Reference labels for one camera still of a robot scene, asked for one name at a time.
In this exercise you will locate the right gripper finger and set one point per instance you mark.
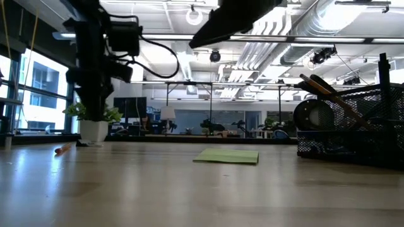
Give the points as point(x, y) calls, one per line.
point(221, 25)

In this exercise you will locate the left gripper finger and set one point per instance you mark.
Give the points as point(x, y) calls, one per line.
point(89, 107)
point(101, 107)

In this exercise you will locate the orange pencil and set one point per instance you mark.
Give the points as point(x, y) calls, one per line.
point(328, 93)
point(63, 148)

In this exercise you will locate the green sticky note pad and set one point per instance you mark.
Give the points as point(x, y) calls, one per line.
point(227, 156)

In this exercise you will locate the black marker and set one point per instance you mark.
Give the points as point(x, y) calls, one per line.
point(384, 72)

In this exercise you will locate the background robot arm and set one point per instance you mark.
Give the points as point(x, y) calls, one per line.
point(241, 125)
point(211, 125)

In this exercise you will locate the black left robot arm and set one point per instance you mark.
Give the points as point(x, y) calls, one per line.
point(91, 31)

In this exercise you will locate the green potted plant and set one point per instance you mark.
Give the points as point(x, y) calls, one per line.
point(94, 130)

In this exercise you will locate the black computer monitor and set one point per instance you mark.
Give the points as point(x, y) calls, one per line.
point(130, 107)

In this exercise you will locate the white shade table lamp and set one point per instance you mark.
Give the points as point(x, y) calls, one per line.
point(168, 113)

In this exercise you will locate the black overhead camera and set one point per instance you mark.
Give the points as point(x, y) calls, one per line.
point(215, 56)
point(322, 56)

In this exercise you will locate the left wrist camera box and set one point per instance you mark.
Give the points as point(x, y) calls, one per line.
point(124, 38)

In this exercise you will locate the silver ventilation duct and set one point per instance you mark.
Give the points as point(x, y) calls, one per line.
point(315, 28)

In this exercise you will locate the background station frame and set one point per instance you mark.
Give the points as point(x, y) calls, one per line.
point(189, 83)

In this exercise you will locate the black table frame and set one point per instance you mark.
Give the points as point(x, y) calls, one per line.
point(189, 139)

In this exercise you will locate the overhead rail with light strips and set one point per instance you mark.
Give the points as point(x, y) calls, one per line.
point(367, 40)

